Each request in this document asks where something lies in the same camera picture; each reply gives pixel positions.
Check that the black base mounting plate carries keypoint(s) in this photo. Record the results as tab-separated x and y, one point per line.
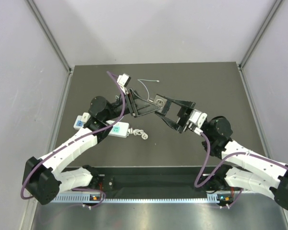
116	178

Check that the slotted grey cable duct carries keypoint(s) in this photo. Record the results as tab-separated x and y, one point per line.
94	198

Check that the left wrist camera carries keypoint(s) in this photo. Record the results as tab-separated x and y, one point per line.
123	81

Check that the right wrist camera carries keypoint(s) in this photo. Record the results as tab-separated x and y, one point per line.
196	120

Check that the white coiled strip cord plug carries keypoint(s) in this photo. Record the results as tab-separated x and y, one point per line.
137	132

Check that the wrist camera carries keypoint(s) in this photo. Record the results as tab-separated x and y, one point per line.
196	120
123	81

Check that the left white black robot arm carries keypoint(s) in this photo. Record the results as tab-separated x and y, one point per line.
45	177

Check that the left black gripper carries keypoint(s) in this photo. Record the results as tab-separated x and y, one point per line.
138	106

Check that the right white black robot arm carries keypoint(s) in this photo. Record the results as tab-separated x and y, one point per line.
227	163

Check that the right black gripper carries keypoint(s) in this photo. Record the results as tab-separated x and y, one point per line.
184	114

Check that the black cube block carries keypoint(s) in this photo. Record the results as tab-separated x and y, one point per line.
163	103

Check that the dark grey table mat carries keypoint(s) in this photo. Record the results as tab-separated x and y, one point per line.
215	87

